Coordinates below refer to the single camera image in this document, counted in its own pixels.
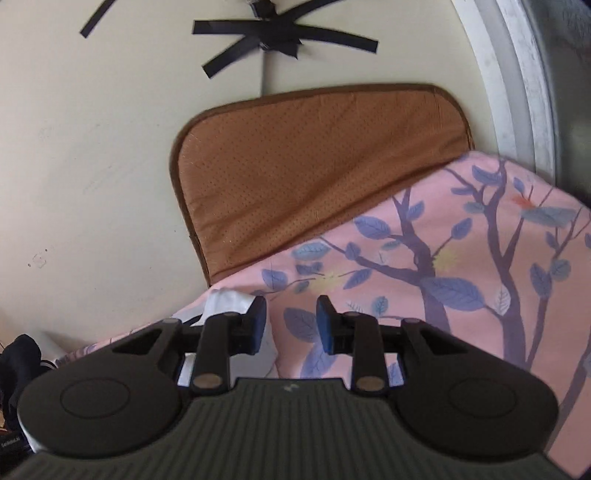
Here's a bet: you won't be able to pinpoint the black fabric bundle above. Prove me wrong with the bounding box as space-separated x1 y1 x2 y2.
0 335 47 421

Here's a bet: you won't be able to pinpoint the small black box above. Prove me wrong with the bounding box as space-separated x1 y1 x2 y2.
0 430 27 466

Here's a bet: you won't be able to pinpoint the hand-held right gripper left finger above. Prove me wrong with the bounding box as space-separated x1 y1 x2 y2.
111 295 269 395

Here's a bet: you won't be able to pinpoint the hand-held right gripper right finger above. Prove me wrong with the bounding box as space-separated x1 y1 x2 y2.
316 295 467 394

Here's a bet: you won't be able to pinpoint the pink floral bed sheet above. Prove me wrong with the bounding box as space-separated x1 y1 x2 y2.
55 150 591 480

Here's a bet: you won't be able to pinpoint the white framed window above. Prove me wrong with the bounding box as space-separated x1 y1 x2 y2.
451 0 591 206

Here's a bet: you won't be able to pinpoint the brown perforated mat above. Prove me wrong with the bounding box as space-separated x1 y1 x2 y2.
170 83 475 289

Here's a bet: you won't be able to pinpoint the black tape strips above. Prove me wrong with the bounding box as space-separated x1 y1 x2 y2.
192 9 379 80
79 0 115 38

